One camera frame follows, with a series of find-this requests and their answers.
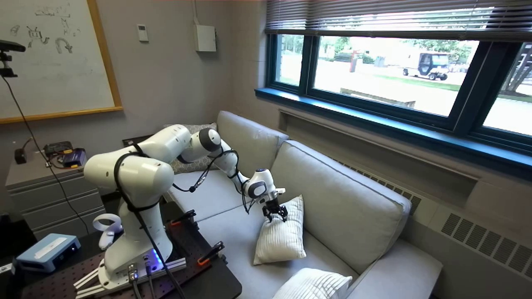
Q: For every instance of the dark window blinds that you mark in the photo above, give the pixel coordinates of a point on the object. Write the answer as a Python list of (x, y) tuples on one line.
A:
[(395, 18)]

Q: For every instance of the camera on mount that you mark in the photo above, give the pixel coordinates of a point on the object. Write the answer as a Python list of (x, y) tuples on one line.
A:
[(9, 46)]

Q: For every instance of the white hand controller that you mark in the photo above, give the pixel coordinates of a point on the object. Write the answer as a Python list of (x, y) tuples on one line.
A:
[(109, 232)]

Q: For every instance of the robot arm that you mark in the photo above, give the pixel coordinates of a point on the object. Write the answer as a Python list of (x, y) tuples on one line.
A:
[(141, 174)]

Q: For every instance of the white thermostat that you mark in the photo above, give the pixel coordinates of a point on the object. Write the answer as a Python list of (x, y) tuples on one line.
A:
[(142, 33)]

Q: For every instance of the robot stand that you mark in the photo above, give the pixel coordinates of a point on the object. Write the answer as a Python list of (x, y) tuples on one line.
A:
[(208, 282)]

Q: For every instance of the window with dark frame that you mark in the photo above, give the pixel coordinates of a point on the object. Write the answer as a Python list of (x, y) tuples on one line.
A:
[(395, 87)]

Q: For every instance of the white wall box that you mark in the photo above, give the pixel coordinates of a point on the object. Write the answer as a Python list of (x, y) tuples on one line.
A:
[(205, 38)]

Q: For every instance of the white ribbed small pillow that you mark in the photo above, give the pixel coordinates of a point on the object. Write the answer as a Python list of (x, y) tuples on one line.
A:
[(280, 238), (311, 285)]

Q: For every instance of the black box device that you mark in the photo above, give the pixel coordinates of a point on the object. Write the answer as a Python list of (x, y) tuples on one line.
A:
[(58, 148)]

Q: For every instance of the grey patterned pillow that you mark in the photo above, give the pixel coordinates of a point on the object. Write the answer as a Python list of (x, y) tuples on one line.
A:
[(189, 165)]

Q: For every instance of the black power adapter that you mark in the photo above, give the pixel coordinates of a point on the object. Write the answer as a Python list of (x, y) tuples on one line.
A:
[(20, 156)]

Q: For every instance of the blue and white box device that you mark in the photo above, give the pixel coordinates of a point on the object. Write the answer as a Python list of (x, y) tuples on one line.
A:
[(48, 251)]

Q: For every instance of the purple and orange device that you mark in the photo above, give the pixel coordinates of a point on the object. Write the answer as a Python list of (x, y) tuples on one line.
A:
[(74, 158)]

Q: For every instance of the white utility vehicle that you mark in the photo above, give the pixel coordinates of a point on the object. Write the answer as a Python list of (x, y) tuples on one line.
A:
[(428, 65)]

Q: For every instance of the wall heater vent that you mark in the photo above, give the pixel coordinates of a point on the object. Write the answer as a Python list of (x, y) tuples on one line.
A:
[(482, 241)]

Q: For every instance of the light grey sofa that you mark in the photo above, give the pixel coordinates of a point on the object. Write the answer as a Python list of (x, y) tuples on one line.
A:
[(341, 207)]

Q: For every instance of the black and orange clamp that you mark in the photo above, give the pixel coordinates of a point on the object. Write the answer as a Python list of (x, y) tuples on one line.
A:
[(183, 218), (210, 253)]

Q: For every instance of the whiteboard with wooden frame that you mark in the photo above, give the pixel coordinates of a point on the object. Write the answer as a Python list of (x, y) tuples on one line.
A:
[(50, 62)]

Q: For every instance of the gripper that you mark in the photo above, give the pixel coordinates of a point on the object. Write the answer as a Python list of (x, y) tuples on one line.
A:
[(272, 204)]

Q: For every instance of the grey filing cabinet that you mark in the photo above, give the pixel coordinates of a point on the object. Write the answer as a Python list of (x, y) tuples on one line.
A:
[(54, 199)]

